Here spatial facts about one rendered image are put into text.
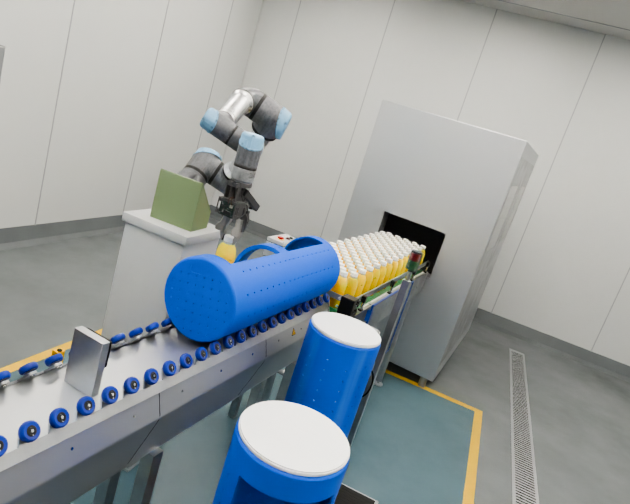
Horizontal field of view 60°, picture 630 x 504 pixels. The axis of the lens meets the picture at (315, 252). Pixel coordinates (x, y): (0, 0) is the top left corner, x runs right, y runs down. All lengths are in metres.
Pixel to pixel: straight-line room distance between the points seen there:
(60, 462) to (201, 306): 0.64
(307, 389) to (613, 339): 5.30
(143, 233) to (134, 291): 0.26
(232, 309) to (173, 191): 0.77
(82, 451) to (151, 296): 1.05
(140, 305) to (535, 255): 5.10
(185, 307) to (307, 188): 5.34
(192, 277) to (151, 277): 0.59
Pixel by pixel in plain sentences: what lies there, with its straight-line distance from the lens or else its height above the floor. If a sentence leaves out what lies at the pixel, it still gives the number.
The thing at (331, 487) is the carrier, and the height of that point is 0.99.
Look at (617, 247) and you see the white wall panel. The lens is 6.78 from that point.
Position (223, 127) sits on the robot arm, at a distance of 1.81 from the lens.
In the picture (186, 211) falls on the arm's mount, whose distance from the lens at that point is 2.32.
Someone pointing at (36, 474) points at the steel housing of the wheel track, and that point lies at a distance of 1.40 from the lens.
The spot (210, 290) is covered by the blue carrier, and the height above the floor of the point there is 1.14.
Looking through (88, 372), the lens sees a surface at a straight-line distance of 1.51.
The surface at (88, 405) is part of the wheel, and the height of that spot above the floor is 0.97.
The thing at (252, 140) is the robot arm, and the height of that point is 1.63.
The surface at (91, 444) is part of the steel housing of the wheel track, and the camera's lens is 1.49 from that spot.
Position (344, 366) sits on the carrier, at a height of 0.95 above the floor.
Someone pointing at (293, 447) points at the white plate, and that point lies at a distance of 1.32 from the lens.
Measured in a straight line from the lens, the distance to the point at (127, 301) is 2.47.
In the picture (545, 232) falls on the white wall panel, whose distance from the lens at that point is 6.68.
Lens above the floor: 1.77
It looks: 14 degrees down
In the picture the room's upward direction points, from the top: 17 degrees clockwise
